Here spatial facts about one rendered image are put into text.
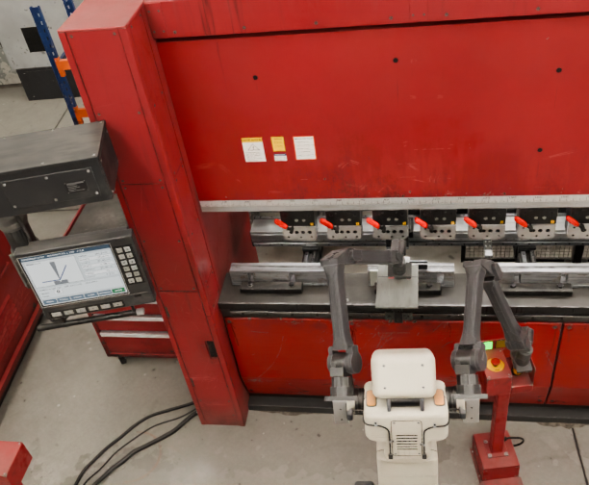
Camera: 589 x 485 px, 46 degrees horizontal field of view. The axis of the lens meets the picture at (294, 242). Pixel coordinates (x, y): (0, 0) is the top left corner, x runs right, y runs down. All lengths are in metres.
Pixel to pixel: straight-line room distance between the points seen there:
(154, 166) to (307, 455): 1.79
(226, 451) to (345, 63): 2.19
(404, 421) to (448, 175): 1.01
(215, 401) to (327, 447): 0.64
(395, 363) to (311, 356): 1.24
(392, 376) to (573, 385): 1.51
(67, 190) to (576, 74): 1.83
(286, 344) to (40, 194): 1.47
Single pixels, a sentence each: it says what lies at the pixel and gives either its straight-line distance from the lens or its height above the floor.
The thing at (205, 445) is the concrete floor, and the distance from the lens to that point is 3.90.
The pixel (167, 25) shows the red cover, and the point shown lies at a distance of 2.62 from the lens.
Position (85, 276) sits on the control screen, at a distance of 2.79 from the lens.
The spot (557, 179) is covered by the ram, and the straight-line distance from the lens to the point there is 2.89.
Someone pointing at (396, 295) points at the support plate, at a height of 1.00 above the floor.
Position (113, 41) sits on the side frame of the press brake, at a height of 2.25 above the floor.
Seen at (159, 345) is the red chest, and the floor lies 0.23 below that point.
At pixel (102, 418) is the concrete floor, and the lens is 4.21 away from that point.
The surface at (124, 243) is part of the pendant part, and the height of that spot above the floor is 1.57.
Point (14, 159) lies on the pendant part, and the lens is 2.62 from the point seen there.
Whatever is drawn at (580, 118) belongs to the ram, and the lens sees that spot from 2.75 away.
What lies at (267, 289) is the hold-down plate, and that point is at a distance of 3.27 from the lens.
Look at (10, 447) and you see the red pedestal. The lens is 3.24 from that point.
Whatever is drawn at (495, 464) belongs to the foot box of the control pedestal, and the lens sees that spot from 3.58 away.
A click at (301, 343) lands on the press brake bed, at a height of 0.59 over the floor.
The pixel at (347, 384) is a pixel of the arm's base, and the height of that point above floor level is 1.23.
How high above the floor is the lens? 3.17
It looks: 40 degrees down
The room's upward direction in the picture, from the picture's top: 10 degrees counter-clockwise
